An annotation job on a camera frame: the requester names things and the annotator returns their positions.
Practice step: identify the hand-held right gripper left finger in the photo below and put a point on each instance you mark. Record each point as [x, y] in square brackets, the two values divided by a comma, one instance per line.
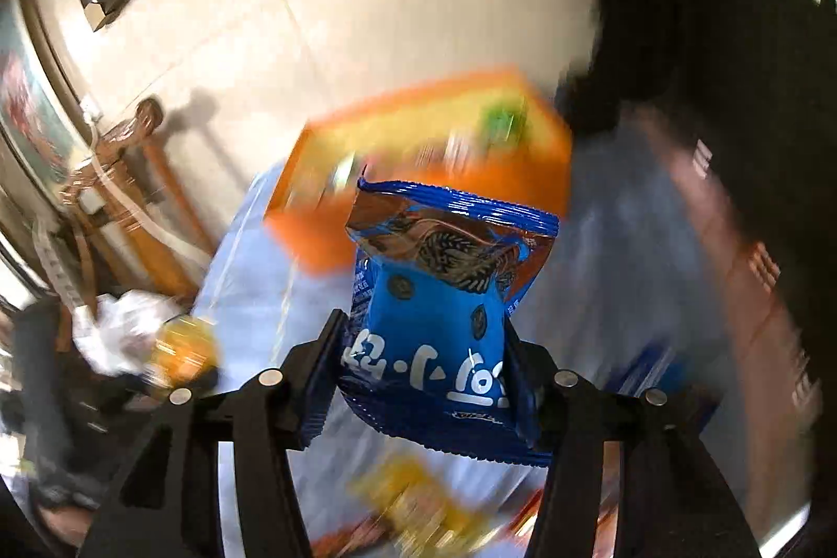
[320, 385]

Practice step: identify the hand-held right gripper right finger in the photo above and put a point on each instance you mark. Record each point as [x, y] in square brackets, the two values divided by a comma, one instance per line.
[531, 394]

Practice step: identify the blue cookie packet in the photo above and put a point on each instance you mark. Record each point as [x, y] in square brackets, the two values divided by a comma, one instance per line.
[654, 372]
[425, 349]

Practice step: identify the yellow cake packet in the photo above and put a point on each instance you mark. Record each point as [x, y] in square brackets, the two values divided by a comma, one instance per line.
[186, 345]

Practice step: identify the orange cardboard box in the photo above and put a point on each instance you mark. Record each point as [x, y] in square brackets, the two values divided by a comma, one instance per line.
[314, 231]

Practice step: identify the green candy wrapper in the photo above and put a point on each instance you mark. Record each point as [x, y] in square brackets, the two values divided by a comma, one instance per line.
[503, 125]

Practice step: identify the white plastic bag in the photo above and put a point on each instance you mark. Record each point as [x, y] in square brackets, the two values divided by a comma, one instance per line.
[124, 329]

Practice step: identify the clear yellow snack packet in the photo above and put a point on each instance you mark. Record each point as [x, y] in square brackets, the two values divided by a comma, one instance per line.
[418, 499]

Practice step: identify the pink cloth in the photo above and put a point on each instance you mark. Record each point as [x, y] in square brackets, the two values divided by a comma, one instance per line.
[732, 270]

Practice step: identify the carved brown wooden chair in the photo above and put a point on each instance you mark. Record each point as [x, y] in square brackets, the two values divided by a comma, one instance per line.
[131, 185]

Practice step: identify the colourful framed painting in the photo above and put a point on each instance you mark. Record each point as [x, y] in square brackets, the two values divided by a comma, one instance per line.
[29, 113]

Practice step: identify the dark carved wooden furniture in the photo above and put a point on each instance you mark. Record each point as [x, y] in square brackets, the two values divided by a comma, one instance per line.
[706, 9]

